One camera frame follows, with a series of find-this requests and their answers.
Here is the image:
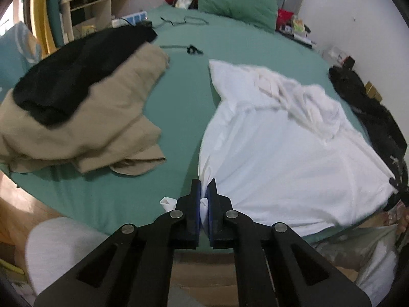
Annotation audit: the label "yellow curtain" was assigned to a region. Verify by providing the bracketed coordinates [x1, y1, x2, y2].
[30, 0, 55, 55]

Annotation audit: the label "white power strip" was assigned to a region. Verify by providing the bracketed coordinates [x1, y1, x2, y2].
[112, 11, 147, 28]

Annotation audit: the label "teal curtain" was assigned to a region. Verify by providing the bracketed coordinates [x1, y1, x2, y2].
[46, 0, 64, 48]

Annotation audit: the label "bed with green sheet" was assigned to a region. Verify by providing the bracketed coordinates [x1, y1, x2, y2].
[0, 3, 400, 244]

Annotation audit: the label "small red patterned pillow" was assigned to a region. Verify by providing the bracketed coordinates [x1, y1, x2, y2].
[276, 8, 294, 31]

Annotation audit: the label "black jacket pile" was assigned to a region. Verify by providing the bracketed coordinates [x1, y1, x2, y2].
[328, 65, 393, 125]

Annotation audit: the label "pile of books and papers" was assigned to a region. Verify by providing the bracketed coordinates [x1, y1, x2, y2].
[279, 15, 315, 47]

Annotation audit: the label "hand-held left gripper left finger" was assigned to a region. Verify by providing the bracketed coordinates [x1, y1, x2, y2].
[33, 179, 202, 307]

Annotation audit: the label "black and tan folded clothes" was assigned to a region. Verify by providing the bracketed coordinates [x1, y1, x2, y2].
[0, 43, 171, 176]

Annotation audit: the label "black garment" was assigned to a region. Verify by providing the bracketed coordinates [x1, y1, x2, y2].
[13, 25, 158, 128]

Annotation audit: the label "green pillow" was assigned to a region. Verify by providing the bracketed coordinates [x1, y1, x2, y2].
[192, 0, 279, 32]

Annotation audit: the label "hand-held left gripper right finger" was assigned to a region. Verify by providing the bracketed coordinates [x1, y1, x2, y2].
[206, 177, 373, 307]

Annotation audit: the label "black clothes pile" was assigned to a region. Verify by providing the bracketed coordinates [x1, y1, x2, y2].
[361, 102, 409, 180]

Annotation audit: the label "white hooded jacket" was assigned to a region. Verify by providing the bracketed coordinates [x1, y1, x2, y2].
[160, 59, 400, 239]

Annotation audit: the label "cardboard box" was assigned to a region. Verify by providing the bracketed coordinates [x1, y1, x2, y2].
[364, 81, 382, 101]

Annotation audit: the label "black plug cable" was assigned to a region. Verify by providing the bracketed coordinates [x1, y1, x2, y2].
[159, 44, 204, 56]

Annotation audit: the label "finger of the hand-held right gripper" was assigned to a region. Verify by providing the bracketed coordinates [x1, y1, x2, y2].
[388, 175, 409, 204]

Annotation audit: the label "black charger with cable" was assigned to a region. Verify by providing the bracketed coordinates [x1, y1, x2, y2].
[141, 15, 210, 29]

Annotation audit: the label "person's grey trousers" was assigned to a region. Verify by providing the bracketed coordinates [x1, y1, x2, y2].
[25, 217, 400, 307]

